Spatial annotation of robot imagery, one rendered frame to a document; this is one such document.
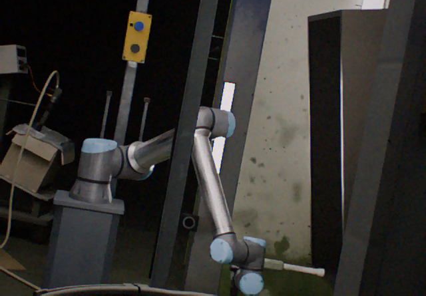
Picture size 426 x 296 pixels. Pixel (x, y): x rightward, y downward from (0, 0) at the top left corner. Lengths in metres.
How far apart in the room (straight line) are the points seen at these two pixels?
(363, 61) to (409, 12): 1.80
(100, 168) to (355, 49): 1.22
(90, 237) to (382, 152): 2.24
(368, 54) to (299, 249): 1.51
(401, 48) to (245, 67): 2.85
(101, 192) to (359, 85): 1.21
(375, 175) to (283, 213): 2.92
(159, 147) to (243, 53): 1.02
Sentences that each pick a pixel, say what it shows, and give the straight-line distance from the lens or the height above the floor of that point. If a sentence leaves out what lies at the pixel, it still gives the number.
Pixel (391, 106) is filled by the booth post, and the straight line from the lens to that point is 1.89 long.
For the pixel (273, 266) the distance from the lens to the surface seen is 3.80.
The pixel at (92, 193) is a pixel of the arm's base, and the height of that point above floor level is 0.68.
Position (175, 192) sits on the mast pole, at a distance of 2.76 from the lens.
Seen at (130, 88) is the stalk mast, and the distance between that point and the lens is 4.87.
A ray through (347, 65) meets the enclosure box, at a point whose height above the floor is 1.41.
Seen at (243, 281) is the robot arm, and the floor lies 0.53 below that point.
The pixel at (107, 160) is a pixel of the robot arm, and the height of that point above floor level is 0.83.
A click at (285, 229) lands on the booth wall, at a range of 4.83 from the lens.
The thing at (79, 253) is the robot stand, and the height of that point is 0.43.
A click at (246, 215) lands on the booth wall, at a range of 4.78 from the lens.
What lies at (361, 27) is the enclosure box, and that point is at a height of 1.57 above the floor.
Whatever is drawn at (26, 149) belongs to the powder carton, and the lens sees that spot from 6.09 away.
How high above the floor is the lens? 1.23
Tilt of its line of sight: 3 degrees down
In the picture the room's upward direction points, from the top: 10 degrees clockwise
